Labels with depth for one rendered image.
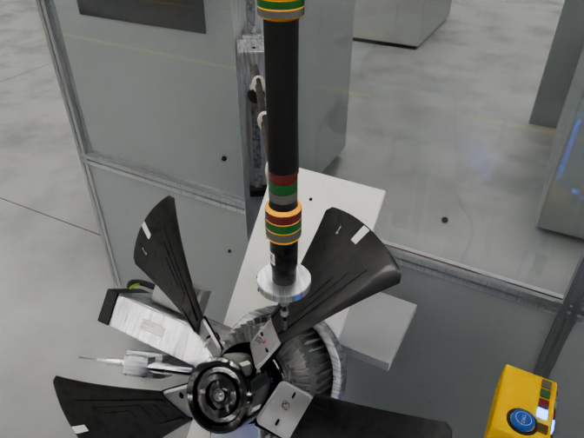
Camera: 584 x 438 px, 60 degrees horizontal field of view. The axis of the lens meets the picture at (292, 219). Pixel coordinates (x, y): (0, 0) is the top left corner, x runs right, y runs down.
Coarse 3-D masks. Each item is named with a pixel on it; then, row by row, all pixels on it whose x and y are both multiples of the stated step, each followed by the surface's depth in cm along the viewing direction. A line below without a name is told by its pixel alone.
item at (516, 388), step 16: (512, 368) 103; (512, 384) 100; (528, 384) 100; (496, 400) 98; (512, 400) 97; (528, 400) 97; (496, 416) 94; (496, 432) 93; (512, 432) 92; (528, 432) 91
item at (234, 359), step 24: (216, 360) 81; (240, 360) 82; (192, 384) 82; (216, 384) 82; (240, 384) 80; (264, 384) 83; (192, 408) 82; (216, 408) 81; (240, 408) 80; (216, 432) 80
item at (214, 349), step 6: (204, 324) 87; (204, 330) 89; (210, 330) 86; (204, 336) 91; (210, 342) 89; (216, 342) 85; (210, 348) 91; (216, 348) 87; (210, 354) 93; (216, 354) 88
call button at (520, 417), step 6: (516, 408) 94; (516, 414) 94; (522, 414) 94; (528, 414) 94; (516, 420) 92; (522, 420) 92; (528, 420) 92; (516, 426) 92; (522, 426) 92; (528, 426) 92
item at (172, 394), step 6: (168, 390) 87; (174, 390) 87; (180, 390) 87; (168, 396) 88; (174, 396) 88; (174, 402) 90; (180, 402) 90; (186, 402) 90; (180, 408) 91; (186, 408) 91; (186, 414) 92
